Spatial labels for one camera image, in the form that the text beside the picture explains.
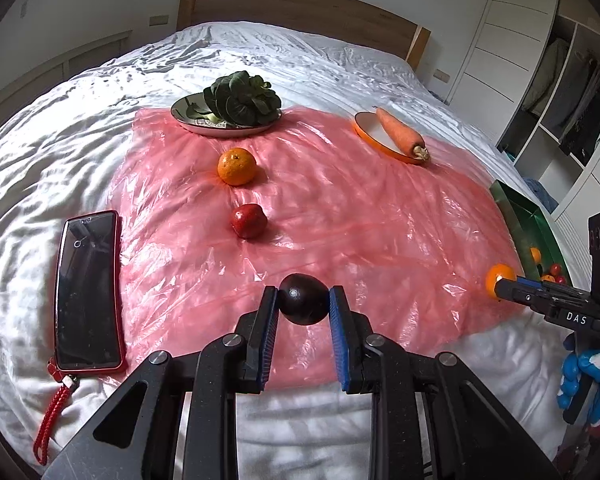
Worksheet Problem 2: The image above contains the large orange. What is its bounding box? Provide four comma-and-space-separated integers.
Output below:
530, 247, 542, 264

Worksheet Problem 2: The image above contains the dark plum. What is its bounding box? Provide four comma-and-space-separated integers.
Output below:
276, 273, 330, 326

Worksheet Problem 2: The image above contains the right hand blue white glove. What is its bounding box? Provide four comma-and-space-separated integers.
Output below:
555, 331, 600, 428

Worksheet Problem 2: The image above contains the green rectangular tray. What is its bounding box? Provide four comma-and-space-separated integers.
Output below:
490, 180, 572, 285

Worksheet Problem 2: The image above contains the pink plastic sheet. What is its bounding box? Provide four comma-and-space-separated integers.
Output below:
110, 107, 519, 366

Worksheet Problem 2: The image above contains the smartphone with red case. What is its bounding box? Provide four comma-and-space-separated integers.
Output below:
54, 209, 125, 375

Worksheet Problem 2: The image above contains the carrot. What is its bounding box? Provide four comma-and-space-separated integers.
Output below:
375, 107, 429, 162

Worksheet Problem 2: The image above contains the white wardrobe with shelves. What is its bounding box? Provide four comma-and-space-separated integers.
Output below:
448, 0, 600, 271

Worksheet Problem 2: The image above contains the orange rimmed white plate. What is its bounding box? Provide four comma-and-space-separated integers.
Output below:
352, 112, 430, 165

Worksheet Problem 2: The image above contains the silver metal plate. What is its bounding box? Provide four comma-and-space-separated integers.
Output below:
170, 92, 282, 139

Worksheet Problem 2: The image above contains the dark green leafy vegetable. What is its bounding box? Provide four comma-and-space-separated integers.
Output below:
202, 70, 282, 127

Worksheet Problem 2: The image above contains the wooden headboard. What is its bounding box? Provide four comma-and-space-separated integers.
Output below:
176, 0, 430, 70

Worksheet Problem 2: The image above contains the red phone lanyard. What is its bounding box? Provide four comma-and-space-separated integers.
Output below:
32, 357, 81, 467

